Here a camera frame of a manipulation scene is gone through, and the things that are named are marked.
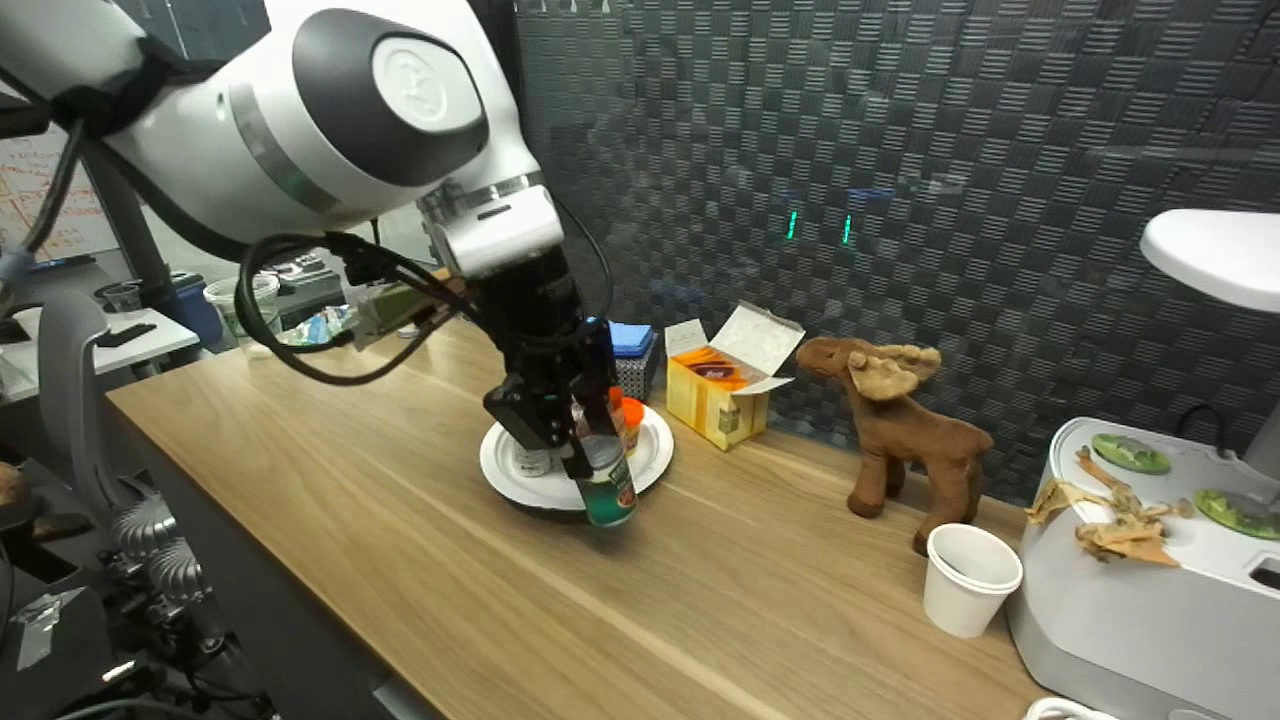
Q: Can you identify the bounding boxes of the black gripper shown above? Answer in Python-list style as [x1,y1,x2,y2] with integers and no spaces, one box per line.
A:
[466,247,617,484]

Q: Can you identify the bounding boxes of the orange lid small cup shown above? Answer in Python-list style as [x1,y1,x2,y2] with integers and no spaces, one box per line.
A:
[607,383,642,443]

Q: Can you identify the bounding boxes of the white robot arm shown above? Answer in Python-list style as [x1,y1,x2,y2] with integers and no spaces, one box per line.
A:
[0,0,622,479]

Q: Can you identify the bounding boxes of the white paper plate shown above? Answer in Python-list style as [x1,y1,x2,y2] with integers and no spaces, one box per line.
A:
[479,407,675,512]

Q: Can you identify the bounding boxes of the grey foam block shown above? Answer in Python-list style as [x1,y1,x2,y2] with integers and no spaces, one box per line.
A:
[617,355,658,401]

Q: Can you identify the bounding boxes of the blue sponge cloth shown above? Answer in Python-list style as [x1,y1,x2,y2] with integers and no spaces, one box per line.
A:
[607,321,655,362]

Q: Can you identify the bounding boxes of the open orange cardboard box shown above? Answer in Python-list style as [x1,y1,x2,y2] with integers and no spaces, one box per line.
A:
[662,302,804,447]

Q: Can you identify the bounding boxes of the brown plush moose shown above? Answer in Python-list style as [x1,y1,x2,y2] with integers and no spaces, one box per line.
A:
[796,336,992,548]

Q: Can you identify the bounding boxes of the white paper cup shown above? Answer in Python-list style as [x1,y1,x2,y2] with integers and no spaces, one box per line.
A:
[922,523,1024,641]

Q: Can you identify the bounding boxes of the white bin with leaves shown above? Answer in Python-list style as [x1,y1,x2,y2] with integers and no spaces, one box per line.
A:
[1009,418,1280,720]

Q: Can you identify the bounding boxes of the white bowl on stand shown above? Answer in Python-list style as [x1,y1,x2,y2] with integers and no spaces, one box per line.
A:
[1141,209,1280,311]

